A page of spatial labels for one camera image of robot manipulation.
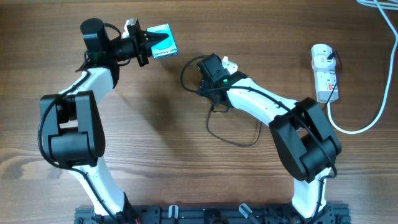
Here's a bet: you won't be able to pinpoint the teal screen smartphone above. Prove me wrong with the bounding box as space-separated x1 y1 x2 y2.
147 24 178 59

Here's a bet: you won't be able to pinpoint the black USB charging cable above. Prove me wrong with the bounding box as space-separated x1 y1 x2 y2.
206 50 343 148

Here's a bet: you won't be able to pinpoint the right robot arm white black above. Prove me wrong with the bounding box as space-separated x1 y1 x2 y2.
197 54 341 223

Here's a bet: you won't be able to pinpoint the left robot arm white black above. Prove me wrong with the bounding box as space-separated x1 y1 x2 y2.
37 18 174 223

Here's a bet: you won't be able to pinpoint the white USB charger plug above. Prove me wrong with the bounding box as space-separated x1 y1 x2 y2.
312 55 336 72

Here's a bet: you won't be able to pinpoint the white power strip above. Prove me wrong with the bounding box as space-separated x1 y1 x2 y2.
311 44 339 103

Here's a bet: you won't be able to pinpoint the black right camera cable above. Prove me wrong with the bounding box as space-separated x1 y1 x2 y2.
180 55 338 223

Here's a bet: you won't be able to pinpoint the white cables at corner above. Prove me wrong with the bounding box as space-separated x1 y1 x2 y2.
356 0 398 11

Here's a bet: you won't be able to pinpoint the white power strip cord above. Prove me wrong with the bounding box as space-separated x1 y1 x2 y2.
326 0 398 135

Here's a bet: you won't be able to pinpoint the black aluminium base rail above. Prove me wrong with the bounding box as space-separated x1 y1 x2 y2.
73 202 351 224

